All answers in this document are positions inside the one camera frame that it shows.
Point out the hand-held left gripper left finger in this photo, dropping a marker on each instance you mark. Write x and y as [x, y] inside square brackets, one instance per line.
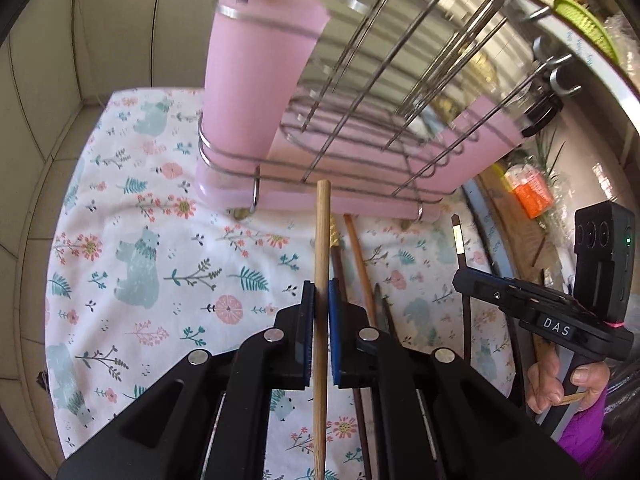
[309, 320]

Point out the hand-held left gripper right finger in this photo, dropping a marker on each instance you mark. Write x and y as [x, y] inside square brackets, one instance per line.
[334, 330]

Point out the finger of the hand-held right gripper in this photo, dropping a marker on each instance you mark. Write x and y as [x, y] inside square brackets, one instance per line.
[480, 285]

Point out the dark chopstick with pale tip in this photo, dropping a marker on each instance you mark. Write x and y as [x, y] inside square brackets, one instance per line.
[460, 260]

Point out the dark chopstick with gold band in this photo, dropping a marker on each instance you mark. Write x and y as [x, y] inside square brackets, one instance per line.
[339, 265]

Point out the reddish brown wooden chopstick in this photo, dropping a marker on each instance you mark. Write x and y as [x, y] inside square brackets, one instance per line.
[357, 260]

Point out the pink plastic utensil cup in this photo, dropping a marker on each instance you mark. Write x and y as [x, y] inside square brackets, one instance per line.
[250, 90]
[480, 150]

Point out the person's right forearm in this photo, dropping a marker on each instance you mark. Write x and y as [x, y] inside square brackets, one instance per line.
[582, 435]

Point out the person's right hand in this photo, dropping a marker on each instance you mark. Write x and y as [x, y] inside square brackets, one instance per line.
[592, 377]

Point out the cardboard box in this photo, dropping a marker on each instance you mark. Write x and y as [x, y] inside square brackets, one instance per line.
[520, 240]

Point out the orange packet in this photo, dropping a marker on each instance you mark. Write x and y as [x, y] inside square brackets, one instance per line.
[532, 192]

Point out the green plant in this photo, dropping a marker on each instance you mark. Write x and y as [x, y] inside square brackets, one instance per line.
[549, 150]

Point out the pink plastic drip tray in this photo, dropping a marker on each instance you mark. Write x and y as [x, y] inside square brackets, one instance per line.
[360, 200]

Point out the black blender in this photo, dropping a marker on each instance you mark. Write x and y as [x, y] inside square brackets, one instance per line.
[542, 112]

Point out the metal shelf unit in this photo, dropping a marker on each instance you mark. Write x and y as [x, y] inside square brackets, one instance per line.
[607, 82]

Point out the floral printed cloth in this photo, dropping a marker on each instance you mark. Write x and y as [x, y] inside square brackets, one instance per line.
[150, 240]

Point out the clear plastic bag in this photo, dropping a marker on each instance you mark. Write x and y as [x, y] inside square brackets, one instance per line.
[617, 30]

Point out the green plastic basket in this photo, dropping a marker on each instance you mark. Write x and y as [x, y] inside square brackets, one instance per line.
[585, 22]

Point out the grey kitchen cabinet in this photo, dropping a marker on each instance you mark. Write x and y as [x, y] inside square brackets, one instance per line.
[120, 25]

